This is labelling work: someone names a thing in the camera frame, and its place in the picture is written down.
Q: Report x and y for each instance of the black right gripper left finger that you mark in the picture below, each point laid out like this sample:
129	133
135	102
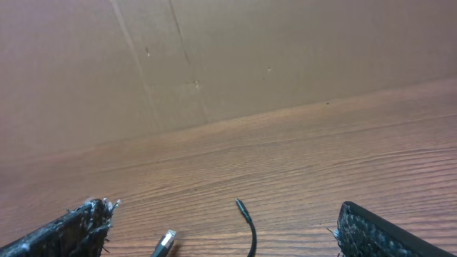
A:
80	232

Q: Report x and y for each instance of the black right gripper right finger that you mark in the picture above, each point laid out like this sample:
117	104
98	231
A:
361	233

